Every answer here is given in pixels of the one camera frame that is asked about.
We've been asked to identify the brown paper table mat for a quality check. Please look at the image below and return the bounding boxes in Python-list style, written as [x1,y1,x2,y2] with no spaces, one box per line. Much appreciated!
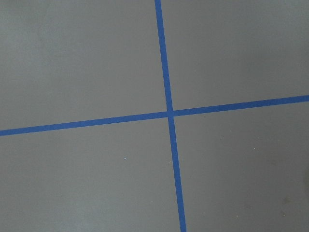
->
[0,0,309,232]

